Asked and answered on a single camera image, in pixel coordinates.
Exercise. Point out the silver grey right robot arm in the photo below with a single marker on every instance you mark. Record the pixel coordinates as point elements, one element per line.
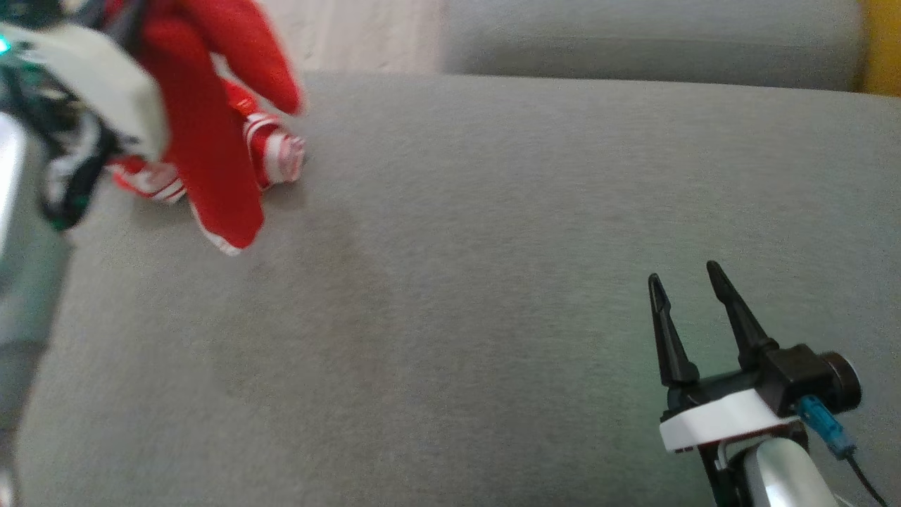
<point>781,479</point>

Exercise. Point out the plain red white-trimmed garment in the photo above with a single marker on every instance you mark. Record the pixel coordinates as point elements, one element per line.
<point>204,105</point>

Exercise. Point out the long grey sofa seat cushion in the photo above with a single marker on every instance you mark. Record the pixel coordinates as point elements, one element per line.
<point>633,42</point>

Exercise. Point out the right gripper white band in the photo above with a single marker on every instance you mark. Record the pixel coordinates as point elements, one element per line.
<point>725,419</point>

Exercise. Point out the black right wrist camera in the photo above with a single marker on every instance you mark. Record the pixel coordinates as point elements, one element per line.
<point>802,373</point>

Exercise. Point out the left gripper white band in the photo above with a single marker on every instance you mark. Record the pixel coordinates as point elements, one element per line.
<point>105,84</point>

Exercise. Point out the large yellow sofa back cushion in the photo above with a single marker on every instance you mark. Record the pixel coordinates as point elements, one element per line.
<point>881,42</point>

